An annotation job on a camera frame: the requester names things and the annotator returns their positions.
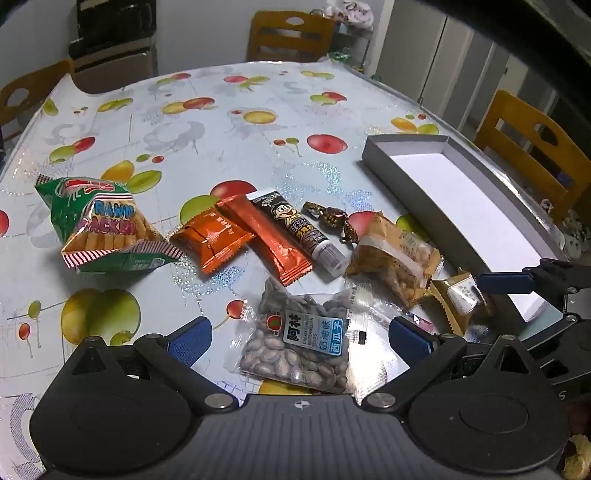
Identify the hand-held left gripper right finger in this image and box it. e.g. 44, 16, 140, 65
361, 316, 539, 411

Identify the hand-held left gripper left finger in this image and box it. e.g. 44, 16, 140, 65
60, 318, 238, 411

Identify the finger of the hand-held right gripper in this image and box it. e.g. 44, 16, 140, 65
477, 258, 591, 311

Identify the small yellow pastry packet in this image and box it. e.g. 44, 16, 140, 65
429, 272, 490, 335

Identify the large yellow nut packet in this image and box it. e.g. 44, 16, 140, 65
346, 212, 445, 309

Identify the grey cardboard box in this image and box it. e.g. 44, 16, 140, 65
360, 134, 566, 324

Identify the square orange snack packet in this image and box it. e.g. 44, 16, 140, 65
168, 205, 257, 276

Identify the clear melon seed packet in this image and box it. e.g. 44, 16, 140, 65
225, 277, 375, 395

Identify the long orange stick packet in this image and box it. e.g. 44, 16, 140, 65
216, 194, 314, 288

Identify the brown foil candy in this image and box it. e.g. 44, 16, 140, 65
301, 200, 359, 244

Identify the green prawn cracker packet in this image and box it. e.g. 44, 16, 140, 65
34, 176, 185, 274

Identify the black cartoon stick packet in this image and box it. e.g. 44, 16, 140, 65
249, 189, 350, 278

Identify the small pink wrapped sweet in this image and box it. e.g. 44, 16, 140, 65
405, 311, 437, 337

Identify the wooden chair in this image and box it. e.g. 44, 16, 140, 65
247, 10, 336, 63
475, 90, 591, 222
0, 59, 75, 144

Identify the fruit print tablecloth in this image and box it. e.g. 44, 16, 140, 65
0, 60, 568, 480

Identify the white interior door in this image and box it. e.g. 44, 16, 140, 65
431, 16, 497, 132

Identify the metal storage trolley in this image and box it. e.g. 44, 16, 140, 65
330, 25, 374, 77

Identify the black tea bar machine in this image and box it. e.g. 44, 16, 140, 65
69, 0, 158, 93

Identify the white plastic bag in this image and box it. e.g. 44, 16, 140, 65
325, 0, 375, 33

